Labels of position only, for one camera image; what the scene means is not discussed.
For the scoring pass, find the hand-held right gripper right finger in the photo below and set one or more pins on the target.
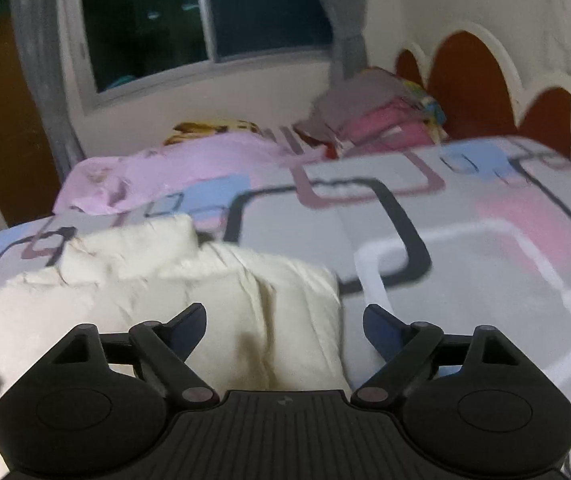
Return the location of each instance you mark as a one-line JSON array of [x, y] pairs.
[[375, 330]]

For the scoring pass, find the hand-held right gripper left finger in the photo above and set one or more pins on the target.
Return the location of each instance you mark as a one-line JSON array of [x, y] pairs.
[[191, 327]]

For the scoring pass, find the cream white duvet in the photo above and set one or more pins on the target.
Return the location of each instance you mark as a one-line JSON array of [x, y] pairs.
[[115, 285]]

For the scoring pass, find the pink folded clothes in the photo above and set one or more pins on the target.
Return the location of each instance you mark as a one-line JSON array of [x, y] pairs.
[[390, 122]]

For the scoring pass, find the grey folded clothes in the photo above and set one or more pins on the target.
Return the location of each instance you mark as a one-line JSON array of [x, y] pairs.
[[355, 95]]

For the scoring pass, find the bed with patterned sheet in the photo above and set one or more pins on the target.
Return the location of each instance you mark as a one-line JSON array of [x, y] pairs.
[[465, 270]]

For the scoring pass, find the pink pillow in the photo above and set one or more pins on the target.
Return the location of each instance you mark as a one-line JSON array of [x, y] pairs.
[[190, 165]]

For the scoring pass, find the yellow printed cloth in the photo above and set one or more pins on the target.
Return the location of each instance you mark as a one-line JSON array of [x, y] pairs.
[[200, 129]]

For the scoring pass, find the colourful printed cloth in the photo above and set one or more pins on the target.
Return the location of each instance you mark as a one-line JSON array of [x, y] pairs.
[[428, 105]]

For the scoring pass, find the teal object behind window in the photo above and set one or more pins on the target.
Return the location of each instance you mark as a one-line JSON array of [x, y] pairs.
[[120, 82]]

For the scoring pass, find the red and white headboard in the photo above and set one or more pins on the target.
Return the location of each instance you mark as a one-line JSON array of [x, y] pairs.
[[470, 85]]

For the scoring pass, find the brown wooden door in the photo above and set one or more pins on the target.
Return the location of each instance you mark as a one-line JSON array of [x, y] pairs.
[[5, 125]]

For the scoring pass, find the grey curtain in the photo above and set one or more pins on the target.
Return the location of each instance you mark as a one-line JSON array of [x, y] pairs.
[[45, 60], [343, 25]]

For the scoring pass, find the sliding glass window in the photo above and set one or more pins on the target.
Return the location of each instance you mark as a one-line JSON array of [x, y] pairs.
[[190, 15]]

